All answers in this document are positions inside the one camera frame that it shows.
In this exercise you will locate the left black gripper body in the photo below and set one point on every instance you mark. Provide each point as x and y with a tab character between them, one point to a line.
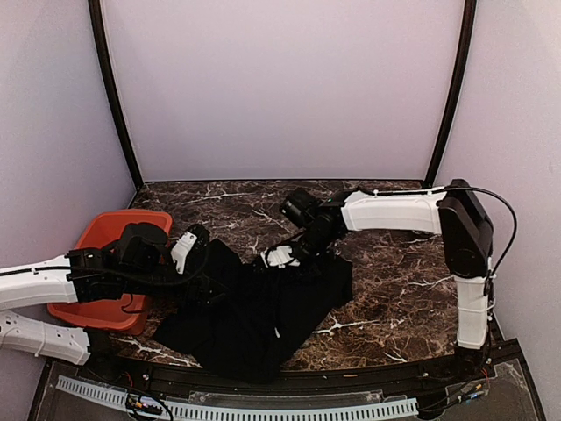
192	303

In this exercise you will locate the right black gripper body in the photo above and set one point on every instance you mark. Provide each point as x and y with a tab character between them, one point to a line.
313	269

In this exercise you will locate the black t-shirt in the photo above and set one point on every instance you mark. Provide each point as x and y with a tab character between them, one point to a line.
263	318

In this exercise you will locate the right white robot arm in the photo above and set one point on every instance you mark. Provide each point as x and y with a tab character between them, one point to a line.
452	212

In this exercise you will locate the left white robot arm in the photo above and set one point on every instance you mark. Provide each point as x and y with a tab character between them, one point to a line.
142	261

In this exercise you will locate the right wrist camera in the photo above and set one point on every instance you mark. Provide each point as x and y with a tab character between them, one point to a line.
279	257

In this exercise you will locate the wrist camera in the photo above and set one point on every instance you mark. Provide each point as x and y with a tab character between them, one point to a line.
191	244
279	257

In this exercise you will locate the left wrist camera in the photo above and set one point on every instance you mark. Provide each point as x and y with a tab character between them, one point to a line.
191	244

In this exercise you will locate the black front rail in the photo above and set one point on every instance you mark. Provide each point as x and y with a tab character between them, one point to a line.
416	379

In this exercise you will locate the white slotted cable duct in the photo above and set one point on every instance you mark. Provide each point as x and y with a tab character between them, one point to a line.
214	406

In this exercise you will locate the right black frame post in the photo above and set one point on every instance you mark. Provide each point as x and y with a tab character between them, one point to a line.
451	103

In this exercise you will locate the black frame post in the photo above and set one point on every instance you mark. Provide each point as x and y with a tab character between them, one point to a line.
110	88
451	103

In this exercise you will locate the left black frame post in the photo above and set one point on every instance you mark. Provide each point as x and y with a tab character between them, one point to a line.
110	88

